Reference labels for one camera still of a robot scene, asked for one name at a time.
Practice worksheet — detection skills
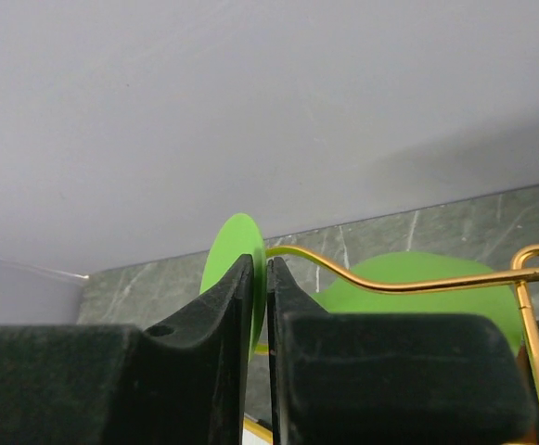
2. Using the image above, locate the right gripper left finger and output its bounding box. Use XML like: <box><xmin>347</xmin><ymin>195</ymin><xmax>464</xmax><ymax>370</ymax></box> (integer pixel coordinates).
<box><xmin>0</xmin><ymin>255</ymin><xmax>254</xmax><ymax>444</ymax></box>

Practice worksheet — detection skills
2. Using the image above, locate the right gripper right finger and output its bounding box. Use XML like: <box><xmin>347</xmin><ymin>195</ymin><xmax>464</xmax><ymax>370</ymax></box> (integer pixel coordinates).
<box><xmin>267</xmin><ymin>259</ymin><xmax>536</xmax><ymax>444</ymax></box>

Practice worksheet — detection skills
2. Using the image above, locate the gold framed whiteboard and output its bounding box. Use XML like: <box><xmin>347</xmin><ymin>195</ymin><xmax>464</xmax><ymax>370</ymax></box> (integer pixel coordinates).
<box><xmin>242</xmin><ymin>416</ymin><xmax>273</xmax><ymax>445</ymax></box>

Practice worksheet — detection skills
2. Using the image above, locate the gold wire glass rack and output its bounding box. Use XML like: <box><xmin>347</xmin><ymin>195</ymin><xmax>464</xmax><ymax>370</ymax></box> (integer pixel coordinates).
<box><xmin>263</xmin><ymin>244</ymin><xmax>539</xmax><ymax>445</ymax></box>

